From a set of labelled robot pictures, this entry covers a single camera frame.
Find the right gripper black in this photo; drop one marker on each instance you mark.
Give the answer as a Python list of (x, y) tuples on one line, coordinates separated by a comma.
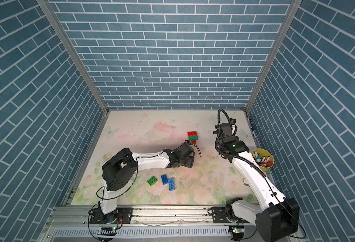
[(236, 139)]

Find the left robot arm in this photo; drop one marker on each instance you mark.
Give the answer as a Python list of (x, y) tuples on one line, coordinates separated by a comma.
[(119, 170)]

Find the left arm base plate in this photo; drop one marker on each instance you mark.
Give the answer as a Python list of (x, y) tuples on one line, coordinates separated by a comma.
[(122, 215)]

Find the green square lego brick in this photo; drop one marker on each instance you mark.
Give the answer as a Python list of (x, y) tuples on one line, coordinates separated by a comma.
[(152, 181)]

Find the dark blue lego brick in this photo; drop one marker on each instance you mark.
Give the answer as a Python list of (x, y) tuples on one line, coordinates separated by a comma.
[(164, 179)]

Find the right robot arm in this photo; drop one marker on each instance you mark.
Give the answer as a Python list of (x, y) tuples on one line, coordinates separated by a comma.
[(275, 216)]

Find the aluminium front rail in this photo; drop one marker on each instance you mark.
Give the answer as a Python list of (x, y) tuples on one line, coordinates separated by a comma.
[(152, 215)]

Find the yellow pen cup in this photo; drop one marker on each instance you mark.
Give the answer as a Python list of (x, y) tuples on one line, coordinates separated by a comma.
[(263, 158)]

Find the green long lego brick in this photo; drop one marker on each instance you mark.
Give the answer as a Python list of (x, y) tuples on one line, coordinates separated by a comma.
[(193, 138)]

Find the light blue lego brick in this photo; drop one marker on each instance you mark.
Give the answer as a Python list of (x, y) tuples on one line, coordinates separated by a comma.
[(171, 184)]

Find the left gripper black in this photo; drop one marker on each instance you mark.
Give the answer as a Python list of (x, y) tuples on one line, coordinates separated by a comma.
[(190, 161)]

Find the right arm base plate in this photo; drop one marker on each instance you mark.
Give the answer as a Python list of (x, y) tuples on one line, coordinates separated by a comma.
[(220, 215)]

